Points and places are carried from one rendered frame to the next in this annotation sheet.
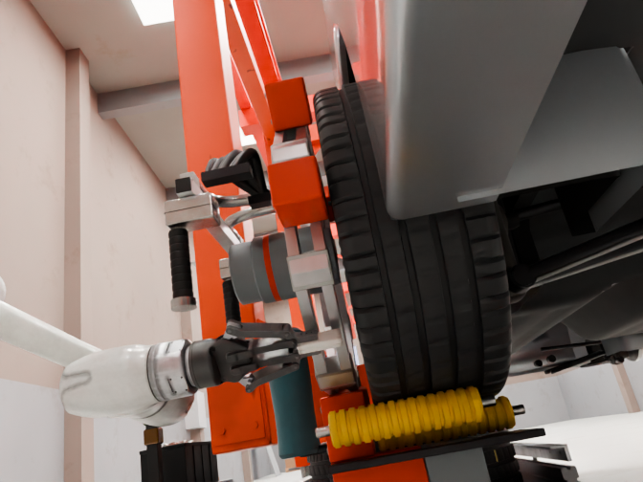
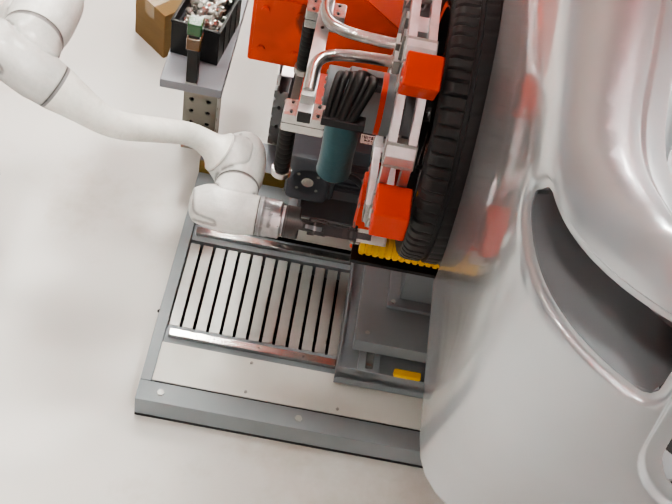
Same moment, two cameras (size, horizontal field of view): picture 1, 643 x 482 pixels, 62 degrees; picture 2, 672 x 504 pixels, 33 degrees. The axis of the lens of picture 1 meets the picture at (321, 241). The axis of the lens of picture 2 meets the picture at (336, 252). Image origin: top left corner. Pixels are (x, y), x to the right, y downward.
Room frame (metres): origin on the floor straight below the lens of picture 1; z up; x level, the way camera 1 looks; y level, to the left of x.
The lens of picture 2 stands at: (-0.85, 0.28, 2.59)
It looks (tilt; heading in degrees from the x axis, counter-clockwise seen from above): 50 degrees down; 354
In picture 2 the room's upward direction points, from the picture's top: 13 degrees clockwise
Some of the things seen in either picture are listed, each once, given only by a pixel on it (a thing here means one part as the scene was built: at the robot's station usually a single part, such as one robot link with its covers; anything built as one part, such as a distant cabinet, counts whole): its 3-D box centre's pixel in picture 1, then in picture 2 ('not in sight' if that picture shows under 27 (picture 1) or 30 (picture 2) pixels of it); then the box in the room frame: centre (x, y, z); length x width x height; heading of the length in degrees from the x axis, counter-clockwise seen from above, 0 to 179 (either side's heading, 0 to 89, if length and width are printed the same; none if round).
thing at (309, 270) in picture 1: (319, 258); (400, 107); (1.05, 0.01, 0.85); 0.54 x 0.07 x 0.54; 177
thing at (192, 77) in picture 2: (154, 451); (194, 51); (1.46, 0.52, 0.55); 0.03 x 0.03 x 0.21; 87
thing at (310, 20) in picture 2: (239, 268); (325, 15); (1.23, 0.21, 0.93); 0.09 x 0.05 x 0.05; 87
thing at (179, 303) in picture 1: (181, 266); (284, 147); (0.89, 0.26, 0.83); 0.04 x 0.04 x 0.16
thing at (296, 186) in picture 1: (298, 192); (390, 211); (0.73, 0.02, 0.85); 0.09 x 0.08 x 0.07; 177
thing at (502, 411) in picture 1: (443, 424); not in sight; (1.04, -0.16, 0.49); 0.29 x 0.06 x 0.06; 87
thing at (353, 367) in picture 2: not in sight; (411, 310); (1.04, -0.16, 0.13); 0.50 x 0.36 x 0.10; 177
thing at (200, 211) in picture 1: (192, 212); (304, 117); (0.89, 0.23, 0.93); 0.09 x 0.05 x 0.05; 87
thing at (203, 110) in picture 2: not in sight; (203, 89); (1.68, 0.51, 0.21); 0.10 x 0.10 x 0.42; 87
